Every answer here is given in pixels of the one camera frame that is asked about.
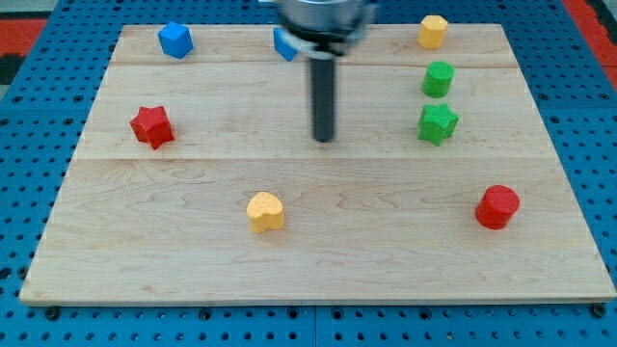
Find blue block behind arm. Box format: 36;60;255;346
273;27;298;62

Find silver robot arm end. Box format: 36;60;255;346
267;0;379;60

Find yellow heart block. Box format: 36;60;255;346
246;192;285;233

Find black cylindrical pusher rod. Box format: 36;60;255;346
309;59;335;143

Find light wooden board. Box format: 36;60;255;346
20;24;616;307

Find green star block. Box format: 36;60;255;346
417;103;459;147

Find green cylinder block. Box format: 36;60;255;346
422;61;455;98

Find red star block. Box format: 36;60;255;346
129;106;174;149

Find blue cube block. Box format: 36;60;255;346
158;22;193;59

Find yellow hexagon block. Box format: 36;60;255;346
417;14;448;49

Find red cylinder block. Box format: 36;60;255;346
475;185;521;229

